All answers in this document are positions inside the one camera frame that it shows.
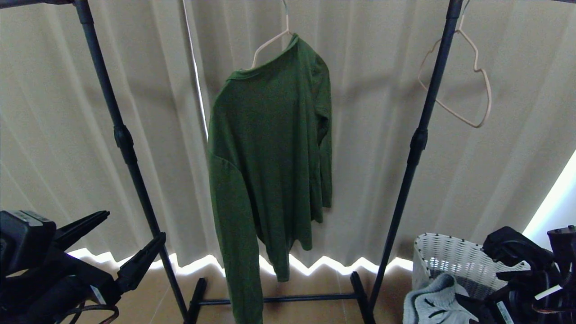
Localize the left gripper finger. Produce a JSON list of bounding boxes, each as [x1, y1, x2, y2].
[[117, 232, 167, 294], [53, 210, 111, 252]]

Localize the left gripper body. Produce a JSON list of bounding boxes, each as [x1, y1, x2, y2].
[[0, 253, 122, 324]]

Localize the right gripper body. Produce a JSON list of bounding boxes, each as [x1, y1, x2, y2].
[[484, 269, 564, 324]]

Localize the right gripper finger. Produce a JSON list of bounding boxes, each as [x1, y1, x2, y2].
[[454, 293, 492, 323]]

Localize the pale grey garment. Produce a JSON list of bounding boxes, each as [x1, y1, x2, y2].
[[403, 272, 480, 324]]

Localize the green printed shirt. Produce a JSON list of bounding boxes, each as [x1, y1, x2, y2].
[[207, 34, 334, 324]]

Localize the pink clothes hanger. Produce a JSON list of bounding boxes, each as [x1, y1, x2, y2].
[[250, 0, 294, 71], [418, 0, 493, 129]]

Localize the white laundry basket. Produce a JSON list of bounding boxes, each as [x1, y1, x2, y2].
[[412, 233, 531, 303]]

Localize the black clothes rack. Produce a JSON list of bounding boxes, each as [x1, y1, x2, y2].
[[0, 0, 576, 324]]

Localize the beige curtain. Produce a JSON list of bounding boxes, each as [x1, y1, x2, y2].
[[0, 0, 576, 276]]

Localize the black cable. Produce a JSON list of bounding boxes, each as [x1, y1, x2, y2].
[[58, 304, 120, 324]]

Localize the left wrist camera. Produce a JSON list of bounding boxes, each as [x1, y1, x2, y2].
[[0, 210, 57, 276]]

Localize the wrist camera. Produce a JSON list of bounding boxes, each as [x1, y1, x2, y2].
[[0, 210, 57, 276], [482, 226, 555, 271]]

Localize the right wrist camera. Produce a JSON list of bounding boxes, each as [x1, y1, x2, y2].
[[482, 226, 555, 271]]

